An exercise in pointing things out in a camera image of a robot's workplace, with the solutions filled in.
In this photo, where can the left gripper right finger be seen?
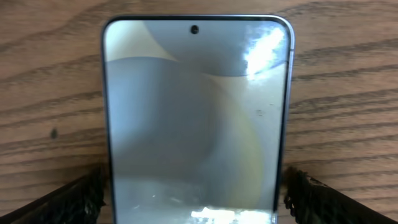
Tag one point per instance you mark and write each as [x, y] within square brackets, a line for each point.
[312, 202]

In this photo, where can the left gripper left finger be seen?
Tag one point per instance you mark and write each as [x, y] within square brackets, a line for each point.
[79, 201]

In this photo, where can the blue Samsung Galaxy smartphone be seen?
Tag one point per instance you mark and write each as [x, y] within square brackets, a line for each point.
[196, 108]

